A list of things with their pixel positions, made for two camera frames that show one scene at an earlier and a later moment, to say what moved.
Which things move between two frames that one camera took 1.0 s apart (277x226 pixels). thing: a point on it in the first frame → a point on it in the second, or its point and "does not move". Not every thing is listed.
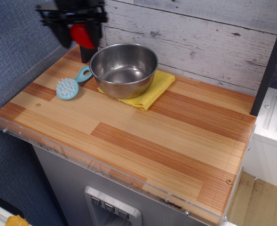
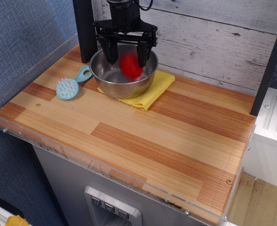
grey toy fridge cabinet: (68, 180) does not move
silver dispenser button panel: (106, 209) does not move
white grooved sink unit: (273, 119) does not move
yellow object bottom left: (17, 220) does not move
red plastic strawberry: (79, 33) → (130, 65)
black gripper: (93, 12) → (125, 25)
